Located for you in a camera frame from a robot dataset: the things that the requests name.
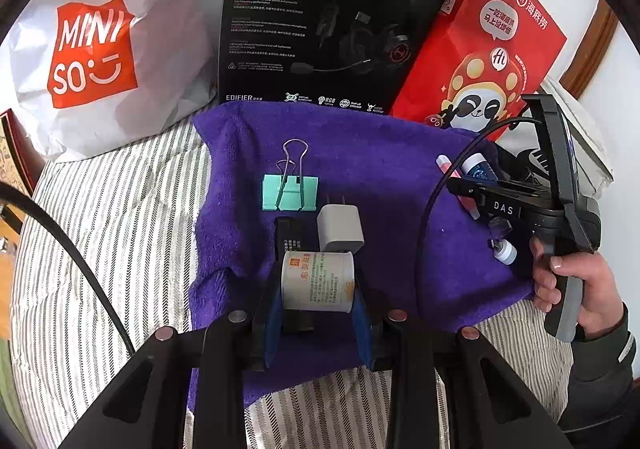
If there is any green binder clip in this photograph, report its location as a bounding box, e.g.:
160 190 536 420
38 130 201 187
261 139 321 212

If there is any wooden door frame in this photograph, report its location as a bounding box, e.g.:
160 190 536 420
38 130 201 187
562 0 621 97

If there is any white jar with printed label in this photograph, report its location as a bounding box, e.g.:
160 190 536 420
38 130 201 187
280 251 357 314

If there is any pink tube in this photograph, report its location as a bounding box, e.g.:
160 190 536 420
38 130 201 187
436 154 482 220

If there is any person's right forearm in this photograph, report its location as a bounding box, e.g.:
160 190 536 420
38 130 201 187
557 301 637 435

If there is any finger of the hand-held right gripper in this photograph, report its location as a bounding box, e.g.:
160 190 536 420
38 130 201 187
446 177 485 202
480 180 544 193

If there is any thick black gripper cable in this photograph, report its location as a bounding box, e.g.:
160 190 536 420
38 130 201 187
0 181 137 358

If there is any purple towel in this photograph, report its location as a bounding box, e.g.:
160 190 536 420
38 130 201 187
187 101 538 405

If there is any red panda paper bag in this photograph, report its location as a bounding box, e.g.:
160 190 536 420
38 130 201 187
387 0 568 130

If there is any striped bed sheet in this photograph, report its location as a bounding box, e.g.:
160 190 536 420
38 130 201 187
10 116 576 449

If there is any white shopping bag red logo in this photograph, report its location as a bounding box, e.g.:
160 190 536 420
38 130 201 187
0 0 226 162

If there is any white bottle with blue label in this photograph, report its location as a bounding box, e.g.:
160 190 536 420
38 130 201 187
462 152 498 182

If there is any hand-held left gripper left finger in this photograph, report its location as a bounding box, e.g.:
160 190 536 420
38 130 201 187
60 274 286 449

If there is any white charger plug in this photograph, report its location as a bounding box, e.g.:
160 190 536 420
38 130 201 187
316 195 365 255

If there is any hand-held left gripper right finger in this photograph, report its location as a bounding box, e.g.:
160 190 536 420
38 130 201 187
350 286 573 449

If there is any person's right hand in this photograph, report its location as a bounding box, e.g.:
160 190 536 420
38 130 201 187
530 235 627 345

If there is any wooden furniture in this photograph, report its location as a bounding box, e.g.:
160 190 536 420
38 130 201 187
0 109 46 250

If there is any black headset box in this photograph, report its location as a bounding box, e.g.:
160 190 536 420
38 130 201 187
217 0 463 117

